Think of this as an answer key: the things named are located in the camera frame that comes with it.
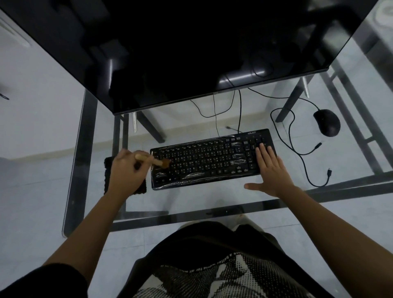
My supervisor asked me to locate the person's left forearm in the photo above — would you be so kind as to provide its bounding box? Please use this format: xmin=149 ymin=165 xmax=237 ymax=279
xmin=44 ymin=192 xmax=124 ymax=285

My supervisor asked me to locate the wooden handle cleaning brush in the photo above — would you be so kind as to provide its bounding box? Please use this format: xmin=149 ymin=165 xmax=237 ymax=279
xmin=135 ymin=153 xmax=171 ymax=169

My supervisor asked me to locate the black mouse cable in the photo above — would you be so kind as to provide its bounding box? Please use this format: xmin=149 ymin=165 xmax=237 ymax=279
xmin=247 ymin=87 xmax=321 ymax=112

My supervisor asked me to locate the thin black monitor cable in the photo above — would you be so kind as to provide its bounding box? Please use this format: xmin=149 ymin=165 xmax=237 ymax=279
xmin=190 ymin=90 xmax=236 ymax=138

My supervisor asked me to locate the person's left hand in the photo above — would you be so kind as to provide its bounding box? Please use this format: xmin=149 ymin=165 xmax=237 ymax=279
xmin=107 ymin=149 xmax=154 ymax=199

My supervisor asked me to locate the black computer monitor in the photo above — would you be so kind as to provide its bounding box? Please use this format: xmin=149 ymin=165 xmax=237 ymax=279
xmin=0 ymin=0 xmax=380 ymax=144

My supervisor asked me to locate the black printed shirt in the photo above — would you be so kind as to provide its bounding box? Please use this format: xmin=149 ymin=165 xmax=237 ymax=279
xmin=0 ymin=221 xmax=336 ymax=298

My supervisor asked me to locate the black computer keyboard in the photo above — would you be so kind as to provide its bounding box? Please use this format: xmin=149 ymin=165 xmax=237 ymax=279
xmin=150 ymin=128 xmax=277 ymax=191

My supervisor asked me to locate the person's right hand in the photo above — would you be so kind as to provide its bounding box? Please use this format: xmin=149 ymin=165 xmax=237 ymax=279
xmin=244 ymin=143 xmax=296 ymax=199

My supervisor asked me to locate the black cleaning cloth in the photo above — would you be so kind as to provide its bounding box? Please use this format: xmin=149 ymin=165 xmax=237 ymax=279
xmin=103 ymin=156 xmax=147 ymax=196

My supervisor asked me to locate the black loose cable with plugs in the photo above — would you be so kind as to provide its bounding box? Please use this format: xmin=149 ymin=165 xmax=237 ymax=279
xmin=270 ymin=107 xmax=333 ymax=188

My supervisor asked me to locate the black metal table frame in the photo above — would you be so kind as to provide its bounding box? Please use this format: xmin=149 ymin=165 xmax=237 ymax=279
xmin=62 ymin=8 xmax=393 ymax=239

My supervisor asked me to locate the person's right forearm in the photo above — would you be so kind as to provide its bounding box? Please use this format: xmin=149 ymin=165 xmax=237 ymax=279
xmin=281 ymin=185 xmax=393 ymax=298

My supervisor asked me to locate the black computer mouse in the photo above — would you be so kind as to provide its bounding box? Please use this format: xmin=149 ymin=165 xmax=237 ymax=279
xmin=313 ymin=109 xmax=341 ymax=137

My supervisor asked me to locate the black keyboard cable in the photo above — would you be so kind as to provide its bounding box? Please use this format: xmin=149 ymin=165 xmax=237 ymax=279
xmin=237 ymin=90 xmax=243 ymax=134

